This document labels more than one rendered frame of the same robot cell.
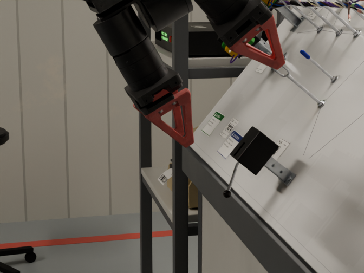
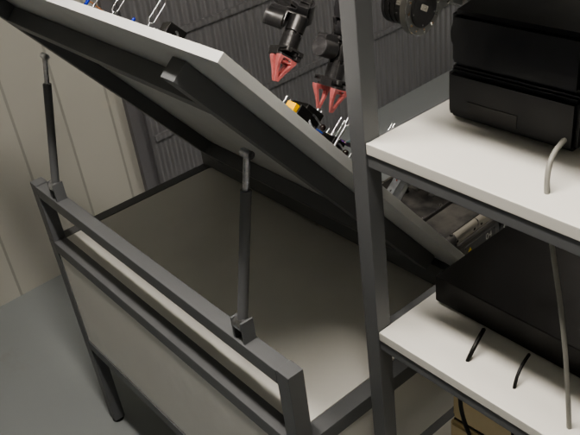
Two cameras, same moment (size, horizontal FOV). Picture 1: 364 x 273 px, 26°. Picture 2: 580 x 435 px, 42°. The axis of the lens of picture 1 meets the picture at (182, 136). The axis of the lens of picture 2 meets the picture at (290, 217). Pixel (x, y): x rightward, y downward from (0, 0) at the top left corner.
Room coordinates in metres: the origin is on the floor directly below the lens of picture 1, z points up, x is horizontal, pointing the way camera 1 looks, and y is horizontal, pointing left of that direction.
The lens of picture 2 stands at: (2.95, -1.02, 2.03)
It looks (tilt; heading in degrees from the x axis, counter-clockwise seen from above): 33 degrees down; 155
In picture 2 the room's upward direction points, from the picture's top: 8 degrees counter-clockwise
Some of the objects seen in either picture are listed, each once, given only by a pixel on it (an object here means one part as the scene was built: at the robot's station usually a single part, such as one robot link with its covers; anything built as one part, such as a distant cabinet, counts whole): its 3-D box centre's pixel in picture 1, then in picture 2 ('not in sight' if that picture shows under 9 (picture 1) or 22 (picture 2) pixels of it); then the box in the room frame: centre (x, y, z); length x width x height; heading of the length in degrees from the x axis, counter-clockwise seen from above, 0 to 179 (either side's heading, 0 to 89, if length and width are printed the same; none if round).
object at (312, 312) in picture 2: not in sight; (249, 324); (1.34, -0.46, 0.60); 1.17 x 0.58 x 0.40; 12
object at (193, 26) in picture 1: (223, 37); (565, 286); (2.15, -0.11, 1.09); 0.35 x 0.33 x 0.07; 12
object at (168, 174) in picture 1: (168, 176); not in sight; (2.07, 0.04, 0.73); 0.06 x 0.05 x 0.03; 15
